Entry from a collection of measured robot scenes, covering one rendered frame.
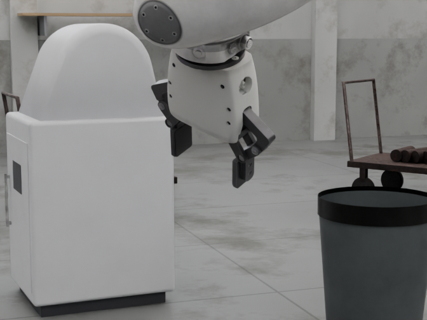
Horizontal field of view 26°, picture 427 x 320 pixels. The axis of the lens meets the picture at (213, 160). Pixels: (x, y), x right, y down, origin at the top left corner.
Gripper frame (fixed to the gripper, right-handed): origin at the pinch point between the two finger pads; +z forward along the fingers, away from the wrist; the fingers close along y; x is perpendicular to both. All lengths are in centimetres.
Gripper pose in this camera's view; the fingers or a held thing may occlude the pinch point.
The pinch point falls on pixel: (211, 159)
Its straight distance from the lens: 108.4
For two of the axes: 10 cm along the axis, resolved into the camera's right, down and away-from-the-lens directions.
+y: -7.8, -3.9, 4.9
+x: -6.3, 4.9, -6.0
